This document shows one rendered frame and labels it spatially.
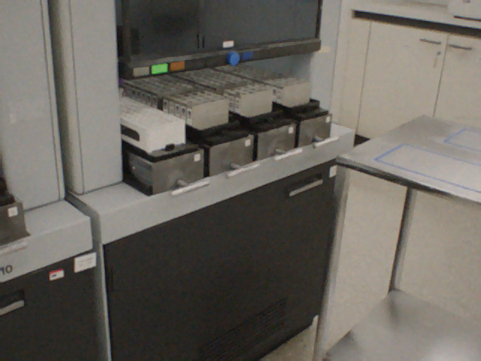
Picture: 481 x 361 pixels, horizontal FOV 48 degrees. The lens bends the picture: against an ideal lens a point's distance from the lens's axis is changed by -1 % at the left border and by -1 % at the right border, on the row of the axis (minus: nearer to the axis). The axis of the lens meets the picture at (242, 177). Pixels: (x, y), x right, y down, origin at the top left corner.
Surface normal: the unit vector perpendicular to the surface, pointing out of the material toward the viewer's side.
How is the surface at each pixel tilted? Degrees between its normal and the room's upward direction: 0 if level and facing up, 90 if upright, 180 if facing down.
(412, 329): 0
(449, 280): 0
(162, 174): 90
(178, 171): 90
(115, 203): 0
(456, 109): 90
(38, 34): 90
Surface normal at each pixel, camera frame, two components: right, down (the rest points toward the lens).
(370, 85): -0.72, 0.25
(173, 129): 0.69, 0.32
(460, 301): 0.04, -0.91
